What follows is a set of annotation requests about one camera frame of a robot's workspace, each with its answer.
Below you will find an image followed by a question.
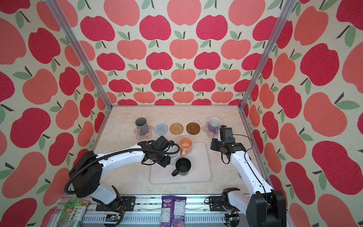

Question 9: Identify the pink flower silicone coaster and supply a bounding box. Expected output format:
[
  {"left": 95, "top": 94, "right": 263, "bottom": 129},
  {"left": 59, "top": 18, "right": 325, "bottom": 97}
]
[{"left": 133, "top": 126, "right": 154, "bottom": 141}]

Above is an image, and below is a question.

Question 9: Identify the round grey felt coaster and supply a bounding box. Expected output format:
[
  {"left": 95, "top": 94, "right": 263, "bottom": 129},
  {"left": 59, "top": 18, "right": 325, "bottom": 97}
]
[{"left": 154, "top": 124, "right": 169, "bottom": 136}]

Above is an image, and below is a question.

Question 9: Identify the white lilac handled mug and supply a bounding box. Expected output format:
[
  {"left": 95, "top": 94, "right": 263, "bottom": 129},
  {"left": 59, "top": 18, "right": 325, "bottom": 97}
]
[{"left": 208, "top": 117, "right": 221, "bottom": 134}]

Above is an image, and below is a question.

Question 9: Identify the grey mug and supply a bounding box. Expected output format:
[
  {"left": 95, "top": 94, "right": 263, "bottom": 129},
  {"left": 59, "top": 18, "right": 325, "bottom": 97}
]
[{"left": 135, "top": 117, "right": 149, "bottom": 136}]

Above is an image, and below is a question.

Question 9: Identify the round woven rattan coaster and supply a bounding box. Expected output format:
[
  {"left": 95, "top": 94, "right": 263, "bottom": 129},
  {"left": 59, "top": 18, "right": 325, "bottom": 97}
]
[{"left": 169, "top": 123, "right": 184, "bottom": 135}]

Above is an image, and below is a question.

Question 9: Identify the peach orange mug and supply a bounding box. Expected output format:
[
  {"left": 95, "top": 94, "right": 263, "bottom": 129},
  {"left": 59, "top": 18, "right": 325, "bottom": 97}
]
[{"left": 179, "top": 137, "right": 193, "bottom": 157}]

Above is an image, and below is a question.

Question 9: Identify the black mug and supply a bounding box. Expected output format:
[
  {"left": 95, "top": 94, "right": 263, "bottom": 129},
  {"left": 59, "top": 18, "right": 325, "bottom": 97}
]
[{"left": 172, "top": 158, "right": 192, "bottom": 177}]

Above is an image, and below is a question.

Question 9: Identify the round brown wooden coaster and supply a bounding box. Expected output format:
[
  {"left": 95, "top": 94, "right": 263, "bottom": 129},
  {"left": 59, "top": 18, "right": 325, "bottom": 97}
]
[{"left": 186, "top": 122, "right": 200, "bottom": 135}]

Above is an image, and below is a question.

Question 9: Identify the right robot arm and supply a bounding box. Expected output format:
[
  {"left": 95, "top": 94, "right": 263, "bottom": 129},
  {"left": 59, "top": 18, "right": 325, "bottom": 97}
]
[{"left": 211, "top": 125, "right": 287, "bottom": 227}]

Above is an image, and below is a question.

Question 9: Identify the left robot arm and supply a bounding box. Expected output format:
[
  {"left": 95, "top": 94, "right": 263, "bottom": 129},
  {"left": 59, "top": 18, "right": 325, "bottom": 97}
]
[{"left": 64, "top": 136, "right": 181, "bottom": 207}]

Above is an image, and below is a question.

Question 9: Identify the purple snack bag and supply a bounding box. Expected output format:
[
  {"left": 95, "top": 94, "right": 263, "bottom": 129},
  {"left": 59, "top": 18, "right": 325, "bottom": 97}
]
[{"left": 159, "top": 195, "right": 187, "bottom": 227}]

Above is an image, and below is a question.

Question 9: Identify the green snack bag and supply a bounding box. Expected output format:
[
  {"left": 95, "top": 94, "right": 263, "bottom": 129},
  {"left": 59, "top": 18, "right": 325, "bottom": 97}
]
[{"left": 56, "top": 199, "right": 89, "bottom": 227}]

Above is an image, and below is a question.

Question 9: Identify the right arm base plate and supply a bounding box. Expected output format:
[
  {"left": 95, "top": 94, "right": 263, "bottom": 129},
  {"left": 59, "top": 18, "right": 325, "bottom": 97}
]
[{"left": 206, "top": 196, "right": 226, "bottom": 211}]

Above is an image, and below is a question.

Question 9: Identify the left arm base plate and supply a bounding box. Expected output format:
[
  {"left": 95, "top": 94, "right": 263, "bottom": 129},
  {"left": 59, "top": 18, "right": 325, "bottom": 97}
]
[{"left": 92, "top": 196, "right": 136, "bottom": 213}]

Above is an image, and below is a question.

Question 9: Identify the aluminium front rail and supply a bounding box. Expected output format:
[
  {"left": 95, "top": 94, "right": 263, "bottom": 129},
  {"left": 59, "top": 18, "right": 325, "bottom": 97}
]
[{"left": 57, "top": 191, "right": 287, "bottom": 227}]

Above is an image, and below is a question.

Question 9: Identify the aluminium corner frame post left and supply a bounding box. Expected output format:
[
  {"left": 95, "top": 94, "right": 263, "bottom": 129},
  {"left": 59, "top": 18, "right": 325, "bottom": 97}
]
[{"left": 45, "top": 0, "right": 112, "bottom": 110}]

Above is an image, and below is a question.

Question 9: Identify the aluminium corner frame post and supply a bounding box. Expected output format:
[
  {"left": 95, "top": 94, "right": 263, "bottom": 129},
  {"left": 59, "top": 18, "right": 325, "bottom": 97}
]
[
  {"left": 238, "top": 0, "right": 297, "bottom": 112},
  {"left": 45, "top": 0, "right": 112, "bottom": 110}
]

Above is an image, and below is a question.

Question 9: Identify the aluminium corner frame post right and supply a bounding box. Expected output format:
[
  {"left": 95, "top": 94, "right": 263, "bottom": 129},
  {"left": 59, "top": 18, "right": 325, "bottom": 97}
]
[{"left": 238, "top": 0, "right": 297, "bottom": 112}]

